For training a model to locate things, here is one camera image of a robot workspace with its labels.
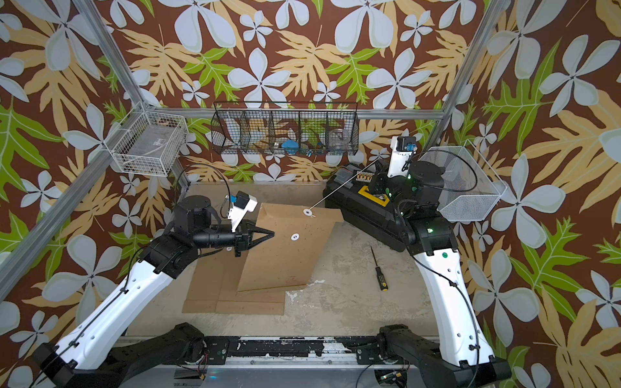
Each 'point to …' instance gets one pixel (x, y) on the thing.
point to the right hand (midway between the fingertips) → (376, 160)
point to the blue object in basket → (290, 146)
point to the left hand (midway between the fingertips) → (273, 231)
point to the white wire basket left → (148, 143)
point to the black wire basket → (285, 128)
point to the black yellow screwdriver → (382, 283)
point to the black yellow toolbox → (347, 196)
